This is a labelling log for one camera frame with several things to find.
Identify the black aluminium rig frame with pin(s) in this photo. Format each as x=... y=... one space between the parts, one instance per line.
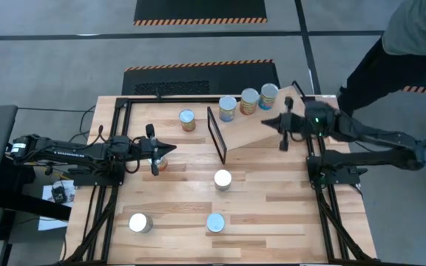
x=168 y=100

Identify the tin can silver lid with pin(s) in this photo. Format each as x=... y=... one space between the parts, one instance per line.
x=138 y=222

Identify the green beans can orange label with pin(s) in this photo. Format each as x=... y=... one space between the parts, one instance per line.
x=250 y=97
x=187 y=116

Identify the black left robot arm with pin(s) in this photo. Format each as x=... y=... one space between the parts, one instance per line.
x=69 y=151

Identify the person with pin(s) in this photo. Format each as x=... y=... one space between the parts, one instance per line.
x=412 y=26

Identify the peaches can blue label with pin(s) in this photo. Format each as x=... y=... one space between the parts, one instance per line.
x=222 y=178
x=228 y=103

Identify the wooden shelf black frame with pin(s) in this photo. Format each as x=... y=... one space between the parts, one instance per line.
x=250 y=129

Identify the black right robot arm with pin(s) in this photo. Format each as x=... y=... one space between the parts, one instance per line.
x=375 y=134

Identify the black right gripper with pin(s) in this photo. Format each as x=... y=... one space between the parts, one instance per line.
x=311 y=122

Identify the black hazard-striped floor mat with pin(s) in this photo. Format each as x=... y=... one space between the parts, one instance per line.
x=425 y=89
x=235 y=79
x=198 y=9

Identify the tomatoes can blue label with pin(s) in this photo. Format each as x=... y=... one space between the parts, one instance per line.
x=269 y=90

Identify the small black device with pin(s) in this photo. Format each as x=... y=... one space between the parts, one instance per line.
x=58 y=194

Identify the corn can orange label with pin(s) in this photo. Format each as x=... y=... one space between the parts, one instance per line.
x=162 y=163
x=215 y=221

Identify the white paper sheet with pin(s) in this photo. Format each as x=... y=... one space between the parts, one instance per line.
x=48 y=221

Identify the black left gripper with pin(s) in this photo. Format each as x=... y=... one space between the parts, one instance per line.
x=150 y=146

